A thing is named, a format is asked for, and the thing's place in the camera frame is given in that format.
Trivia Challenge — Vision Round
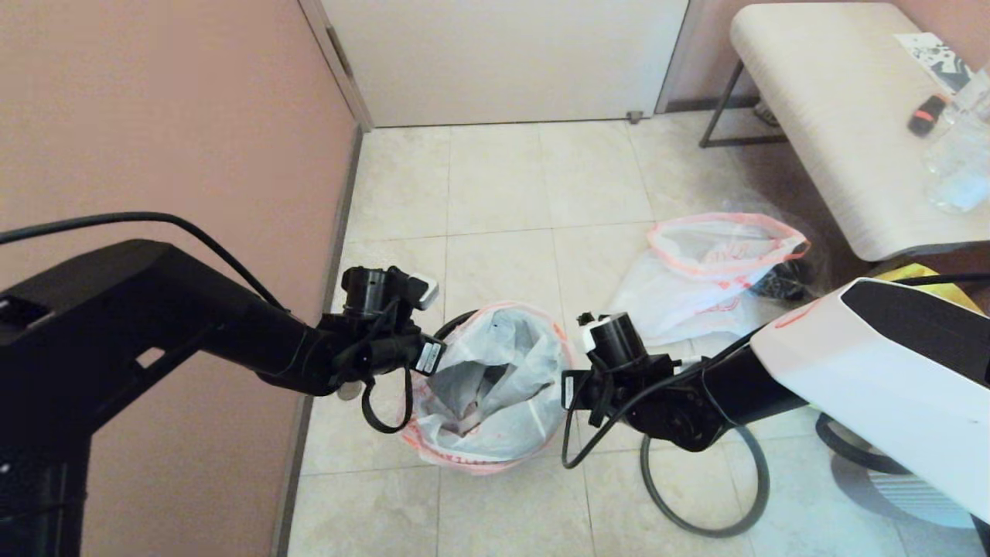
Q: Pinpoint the white red-print bag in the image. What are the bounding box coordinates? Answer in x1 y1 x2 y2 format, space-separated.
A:
402 303 577 474

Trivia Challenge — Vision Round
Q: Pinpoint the white plastic bag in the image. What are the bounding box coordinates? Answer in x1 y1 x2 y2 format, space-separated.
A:
603 213 811 345

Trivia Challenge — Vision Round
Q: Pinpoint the black ring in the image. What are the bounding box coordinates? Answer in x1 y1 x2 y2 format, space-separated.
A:
640 424 770 538

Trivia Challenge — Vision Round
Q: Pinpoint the black round trash bin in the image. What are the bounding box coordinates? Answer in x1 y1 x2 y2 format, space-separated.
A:
433 311 480 341

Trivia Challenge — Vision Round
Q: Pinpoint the clear bag with dark contents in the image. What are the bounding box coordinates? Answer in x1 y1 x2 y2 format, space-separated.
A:
754 197 835 304

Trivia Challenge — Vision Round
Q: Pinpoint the yellow fabric tote bag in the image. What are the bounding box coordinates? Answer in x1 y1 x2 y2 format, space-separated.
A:
878 263 987 314

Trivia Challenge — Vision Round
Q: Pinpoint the beige door jamb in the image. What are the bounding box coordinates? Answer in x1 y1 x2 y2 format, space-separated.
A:
654 0 705 115
299 0 377 133

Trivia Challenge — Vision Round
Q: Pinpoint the white door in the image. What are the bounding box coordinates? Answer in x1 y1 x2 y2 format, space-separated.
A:
319 0 689 128

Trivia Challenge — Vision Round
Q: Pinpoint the pale gray ribbed cylinder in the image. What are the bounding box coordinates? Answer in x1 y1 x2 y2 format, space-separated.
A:
834 449 975 531

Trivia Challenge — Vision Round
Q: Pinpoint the beige wood-grain table top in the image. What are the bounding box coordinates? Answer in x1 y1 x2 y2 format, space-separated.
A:
729 2 990 262

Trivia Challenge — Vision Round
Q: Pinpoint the clear water bottle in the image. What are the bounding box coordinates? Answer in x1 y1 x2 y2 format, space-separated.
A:
922 66 990 214

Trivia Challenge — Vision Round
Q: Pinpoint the black and white leaflet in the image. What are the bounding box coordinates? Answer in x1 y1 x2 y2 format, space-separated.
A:
893 31 975 94

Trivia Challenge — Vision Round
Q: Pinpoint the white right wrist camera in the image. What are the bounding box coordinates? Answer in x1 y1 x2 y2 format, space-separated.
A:
576 313 627 355

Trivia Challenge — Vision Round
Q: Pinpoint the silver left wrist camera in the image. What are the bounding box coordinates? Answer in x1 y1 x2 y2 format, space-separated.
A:
402 275 440 312

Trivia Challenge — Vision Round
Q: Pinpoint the black metal table frame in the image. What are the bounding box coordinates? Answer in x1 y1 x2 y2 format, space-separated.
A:
698 60 990 279

